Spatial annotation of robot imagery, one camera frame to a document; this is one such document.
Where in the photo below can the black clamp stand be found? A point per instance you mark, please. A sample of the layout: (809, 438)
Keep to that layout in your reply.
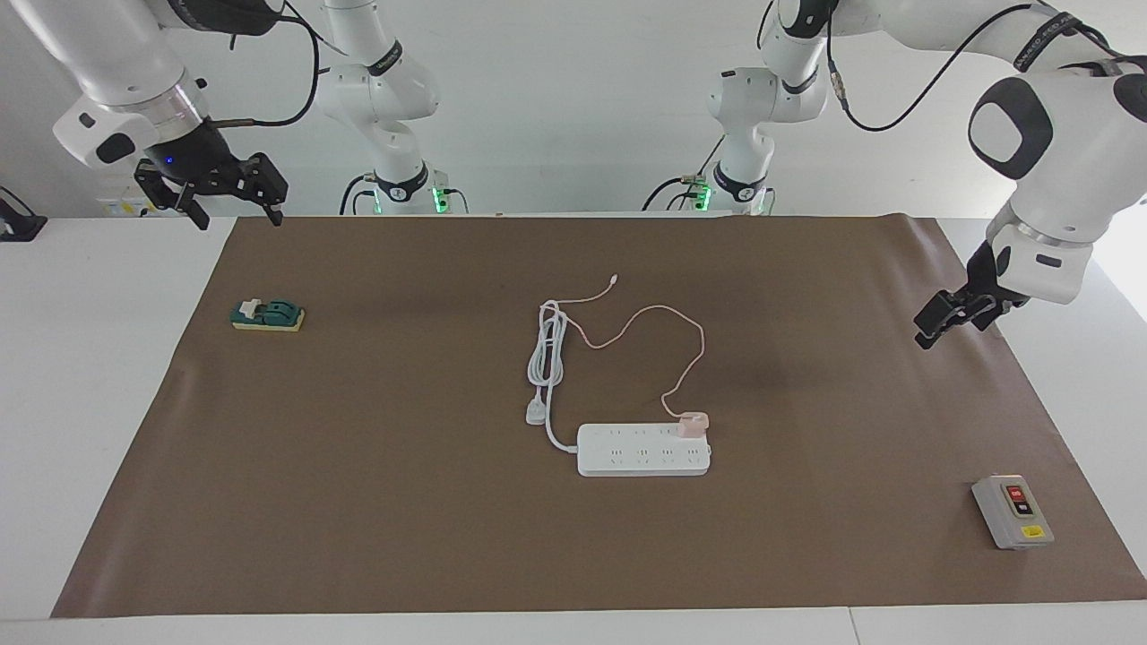
(20, 226)

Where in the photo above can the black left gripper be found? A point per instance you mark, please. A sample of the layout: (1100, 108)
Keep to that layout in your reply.
(986, 278)

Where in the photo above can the pink charger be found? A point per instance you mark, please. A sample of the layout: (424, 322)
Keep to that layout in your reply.
(693, 425)

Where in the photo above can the white wall outlet box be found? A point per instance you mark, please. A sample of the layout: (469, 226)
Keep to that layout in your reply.
(121, 208)

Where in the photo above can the brown table mat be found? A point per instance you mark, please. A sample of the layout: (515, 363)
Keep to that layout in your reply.
(358, 537)

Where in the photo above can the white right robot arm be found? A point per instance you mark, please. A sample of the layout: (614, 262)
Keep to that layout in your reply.
(116, 54)

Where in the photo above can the grey on-off switch box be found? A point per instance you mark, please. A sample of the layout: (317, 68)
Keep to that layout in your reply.
(1013, 512)

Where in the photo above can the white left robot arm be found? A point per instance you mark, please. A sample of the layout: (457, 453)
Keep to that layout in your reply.
(1057, 179)

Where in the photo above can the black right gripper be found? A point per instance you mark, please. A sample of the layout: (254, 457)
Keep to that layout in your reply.
(193, 161)

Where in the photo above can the green knife switch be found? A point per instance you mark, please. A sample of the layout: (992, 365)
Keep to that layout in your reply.
(273, 313)

